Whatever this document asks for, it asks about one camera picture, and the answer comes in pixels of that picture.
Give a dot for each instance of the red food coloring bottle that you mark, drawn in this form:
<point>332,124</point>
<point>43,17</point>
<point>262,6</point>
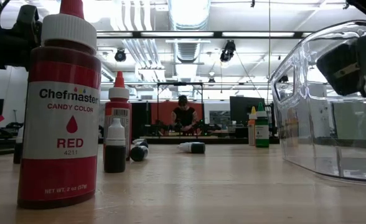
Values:
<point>60,124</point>
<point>118,107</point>

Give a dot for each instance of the clear plastic bin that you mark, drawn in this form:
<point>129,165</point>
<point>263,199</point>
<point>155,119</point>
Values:
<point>320,149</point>

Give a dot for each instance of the yellow food coloring bottle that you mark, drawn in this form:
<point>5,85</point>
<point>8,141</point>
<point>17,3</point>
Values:
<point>251,124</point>

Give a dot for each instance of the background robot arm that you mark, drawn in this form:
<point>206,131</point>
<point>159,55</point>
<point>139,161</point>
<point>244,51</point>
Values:
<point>155,128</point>
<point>208,127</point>

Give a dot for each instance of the black ceiling spotlight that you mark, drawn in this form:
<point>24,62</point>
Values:
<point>228,51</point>
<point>120,56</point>

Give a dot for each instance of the black backdrop panel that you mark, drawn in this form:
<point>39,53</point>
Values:
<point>141,118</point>

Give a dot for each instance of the black computer monitor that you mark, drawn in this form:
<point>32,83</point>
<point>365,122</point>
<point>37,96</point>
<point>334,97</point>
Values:
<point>246,107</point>

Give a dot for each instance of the orange backdrop panel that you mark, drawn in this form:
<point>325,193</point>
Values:
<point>162,109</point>

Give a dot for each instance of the person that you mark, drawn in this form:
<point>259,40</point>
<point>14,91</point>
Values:
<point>184,116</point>

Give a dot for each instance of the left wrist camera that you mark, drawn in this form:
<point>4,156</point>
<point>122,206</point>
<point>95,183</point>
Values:
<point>27,17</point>

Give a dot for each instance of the black overhead frame beam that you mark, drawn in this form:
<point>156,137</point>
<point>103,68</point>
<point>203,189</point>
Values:
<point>133,34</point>

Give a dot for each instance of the black background station frame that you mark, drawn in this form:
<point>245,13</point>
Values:
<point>180,83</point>

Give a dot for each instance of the ribbed ceiling air duct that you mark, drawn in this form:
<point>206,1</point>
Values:
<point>186,52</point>

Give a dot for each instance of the dark wall board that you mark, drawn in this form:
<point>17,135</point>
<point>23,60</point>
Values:
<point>218,117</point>

